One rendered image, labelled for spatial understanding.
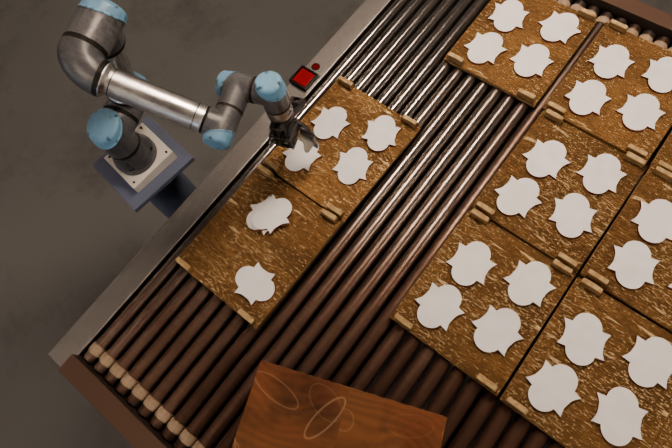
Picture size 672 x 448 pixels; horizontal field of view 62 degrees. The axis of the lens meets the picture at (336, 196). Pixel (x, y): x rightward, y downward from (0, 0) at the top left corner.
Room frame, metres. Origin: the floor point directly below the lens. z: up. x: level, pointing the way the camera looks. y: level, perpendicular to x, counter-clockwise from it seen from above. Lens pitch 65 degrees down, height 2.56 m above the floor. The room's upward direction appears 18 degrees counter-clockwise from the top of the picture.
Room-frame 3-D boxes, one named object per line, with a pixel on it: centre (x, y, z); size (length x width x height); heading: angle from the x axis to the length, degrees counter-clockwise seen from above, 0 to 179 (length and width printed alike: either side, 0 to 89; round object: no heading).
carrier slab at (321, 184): (0.92, -0.07, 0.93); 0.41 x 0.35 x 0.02; 125
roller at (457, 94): (0.74, -0.16, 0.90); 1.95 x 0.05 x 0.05; 126
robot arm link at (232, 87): (0.96, 0.17, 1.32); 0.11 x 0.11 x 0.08; 56
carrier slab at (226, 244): (0.68, 0.27, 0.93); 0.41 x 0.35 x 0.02; 126
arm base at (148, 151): (1.14, 0.62, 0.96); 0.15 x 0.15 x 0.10
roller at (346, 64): (1.06, 0.08, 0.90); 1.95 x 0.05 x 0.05; 126
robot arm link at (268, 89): (0.92, 0.08, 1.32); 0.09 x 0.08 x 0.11; 56
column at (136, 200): (1.14, 0.62, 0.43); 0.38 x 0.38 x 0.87; 29
